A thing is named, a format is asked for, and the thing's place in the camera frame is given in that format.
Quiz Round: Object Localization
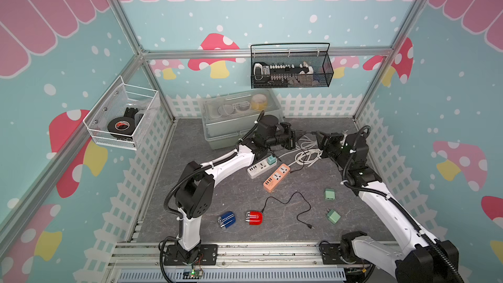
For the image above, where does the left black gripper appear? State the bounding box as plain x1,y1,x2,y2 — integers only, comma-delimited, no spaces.
265,121,306,151

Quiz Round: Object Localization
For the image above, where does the teal charger adapter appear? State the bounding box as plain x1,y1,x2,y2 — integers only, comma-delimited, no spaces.
267,155,277,165

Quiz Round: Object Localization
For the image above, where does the green charger adapter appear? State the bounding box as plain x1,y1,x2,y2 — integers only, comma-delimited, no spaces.
324,189,336,200
326,209,341,225

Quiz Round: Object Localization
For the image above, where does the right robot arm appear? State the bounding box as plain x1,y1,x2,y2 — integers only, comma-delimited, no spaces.
316,125,463,282

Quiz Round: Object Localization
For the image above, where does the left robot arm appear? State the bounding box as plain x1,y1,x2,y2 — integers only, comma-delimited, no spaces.
160,111,297,264

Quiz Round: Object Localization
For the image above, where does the red electric shaver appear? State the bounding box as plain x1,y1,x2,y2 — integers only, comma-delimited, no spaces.
245,211,263,225

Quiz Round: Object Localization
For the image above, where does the blue shaver lower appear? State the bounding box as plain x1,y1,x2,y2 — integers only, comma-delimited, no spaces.
217,212,236,229

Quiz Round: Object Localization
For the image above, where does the yellow tape roll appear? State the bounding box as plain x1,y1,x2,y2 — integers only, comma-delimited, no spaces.
251,94,268,111

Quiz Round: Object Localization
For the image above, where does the white power strip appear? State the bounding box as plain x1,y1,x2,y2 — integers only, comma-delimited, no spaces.
247,157,278,179

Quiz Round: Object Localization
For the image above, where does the orange power strip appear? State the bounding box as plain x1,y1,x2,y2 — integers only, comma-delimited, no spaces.
263,164,290,193

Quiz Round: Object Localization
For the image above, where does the green plastic storage box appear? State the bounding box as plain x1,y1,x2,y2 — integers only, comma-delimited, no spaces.
198,89,284,150

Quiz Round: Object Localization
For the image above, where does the black power strip in basket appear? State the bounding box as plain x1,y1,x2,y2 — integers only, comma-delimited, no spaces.
251,62,314,84

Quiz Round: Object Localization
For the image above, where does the black tape roll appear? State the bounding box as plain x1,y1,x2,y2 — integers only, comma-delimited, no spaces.
107,117,136,140

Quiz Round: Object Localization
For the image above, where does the white coiled power cable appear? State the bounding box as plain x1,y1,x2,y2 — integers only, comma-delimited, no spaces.
278,133,327,166

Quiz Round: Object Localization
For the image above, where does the black wire mesh basket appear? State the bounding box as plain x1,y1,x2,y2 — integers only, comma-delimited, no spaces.
250,43,334,89

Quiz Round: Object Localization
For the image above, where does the black cable with plug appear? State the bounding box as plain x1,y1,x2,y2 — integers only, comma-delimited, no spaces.
259,191,313,230

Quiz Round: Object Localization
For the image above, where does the clear acrylic wall bin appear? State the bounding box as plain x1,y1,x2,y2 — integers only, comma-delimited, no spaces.
83,77,160,151

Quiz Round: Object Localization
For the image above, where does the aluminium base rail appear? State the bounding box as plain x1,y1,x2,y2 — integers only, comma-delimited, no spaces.
105,241,437,283

